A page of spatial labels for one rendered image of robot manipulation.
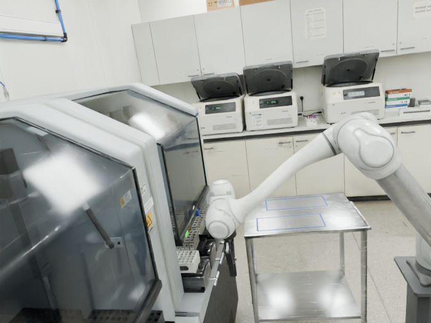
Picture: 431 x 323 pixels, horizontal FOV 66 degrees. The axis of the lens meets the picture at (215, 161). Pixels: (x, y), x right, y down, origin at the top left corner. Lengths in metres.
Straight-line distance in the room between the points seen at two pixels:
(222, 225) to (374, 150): 0.53
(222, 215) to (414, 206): 0.63
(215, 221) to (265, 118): 2.54
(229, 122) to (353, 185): 1.50
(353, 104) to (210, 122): 1.48
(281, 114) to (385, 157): 2.56
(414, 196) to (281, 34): 2.84
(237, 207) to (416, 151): 2.95
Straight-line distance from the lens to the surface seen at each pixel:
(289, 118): 3.60
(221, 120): 3.63
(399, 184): 1.20
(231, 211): 1.17
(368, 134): 1.09
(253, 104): 3.61
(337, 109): 3.62
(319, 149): 1.27
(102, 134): 1.14
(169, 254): 1.35
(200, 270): 1.52
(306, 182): 3.79
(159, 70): 4.03
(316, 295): 2.20
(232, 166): 3.75
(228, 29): 3.85
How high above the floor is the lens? 1.67
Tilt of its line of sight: 17 degrees down
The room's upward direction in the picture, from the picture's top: 8 degrees counter-clockwise
